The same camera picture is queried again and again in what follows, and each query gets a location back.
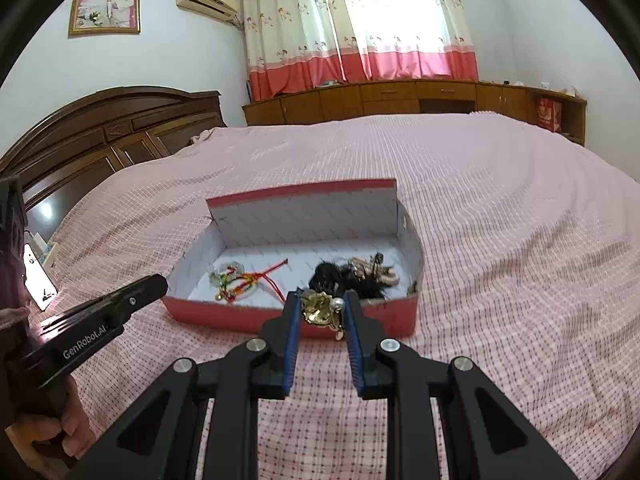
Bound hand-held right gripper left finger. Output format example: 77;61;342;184
65;290;302;480

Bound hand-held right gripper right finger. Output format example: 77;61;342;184
344;290;578;480

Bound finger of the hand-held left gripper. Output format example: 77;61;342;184
97;274;169;328

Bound green bead bracelet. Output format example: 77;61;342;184
209;262;247;297

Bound gold hair clip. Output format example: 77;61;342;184
349;256;377;280

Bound red cardboard box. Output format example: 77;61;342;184
161;178;426;339

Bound person's left hand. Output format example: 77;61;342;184
5;376;97;463

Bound white bedside item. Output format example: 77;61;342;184
22;240;60;312

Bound dark wooden headboard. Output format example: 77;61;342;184
0;86;227;213

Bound pink checked bedsheet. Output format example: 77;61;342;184
0;110;640;480

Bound long wooden cabinet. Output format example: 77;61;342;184
242;79;588;147

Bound red gift box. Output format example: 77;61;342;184
536;97;562;132

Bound white and red curtain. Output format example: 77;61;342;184
241;0;480;102

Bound black hair ties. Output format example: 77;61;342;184
306;259;352;297

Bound rainbow cord bracelet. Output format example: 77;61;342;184
240;258;291;291

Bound framed wall photo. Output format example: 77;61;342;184
68;0;142;37

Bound wall air conditioner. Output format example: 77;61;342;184
175;0;241;26

